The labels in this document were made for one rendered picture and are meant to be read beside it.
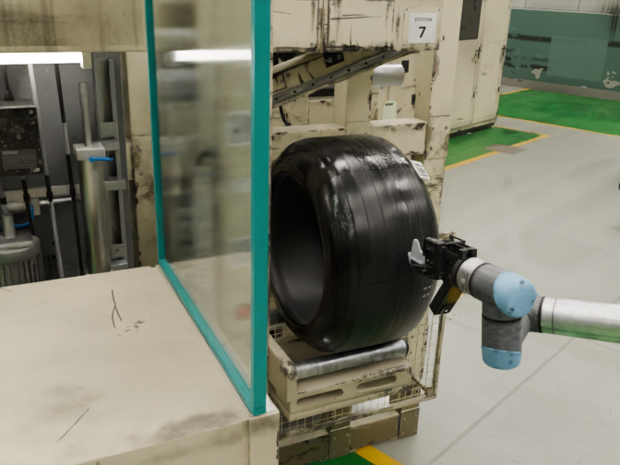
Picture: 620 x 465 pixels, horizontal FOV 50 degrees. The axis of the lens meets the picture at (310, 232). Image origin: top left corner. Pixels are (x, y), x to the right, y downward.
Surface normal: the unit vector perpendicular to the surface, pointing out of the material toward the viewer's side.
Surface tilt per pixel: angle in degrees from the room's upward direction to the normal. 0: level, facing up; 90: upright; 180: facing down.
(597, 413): 0
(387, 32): 90
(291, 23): 90
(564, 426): 0
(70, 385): 0
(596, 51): 90
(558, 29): 90
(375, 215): 55
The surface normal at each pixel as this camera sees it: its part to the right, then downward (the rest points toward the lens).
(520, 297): 0.43, 0.24
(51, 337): 0.04, -0.93
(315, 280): 0.31, -0.46
